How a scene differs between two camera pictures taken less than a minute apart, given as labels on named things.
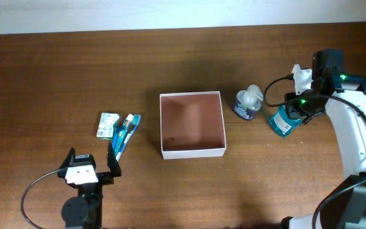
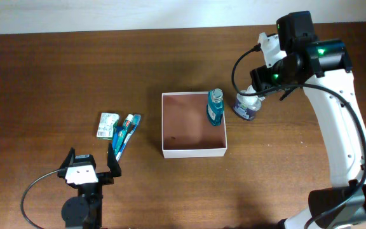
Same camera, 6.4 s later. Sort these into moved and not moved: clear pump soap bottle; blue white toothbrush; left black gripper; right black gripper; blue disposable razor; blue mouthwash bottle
Moved: blue mouthwash bottle; right black gripper
Not moved: left black gripper; blue white toothbrush; clear pump soap bottle; blue disposable razor
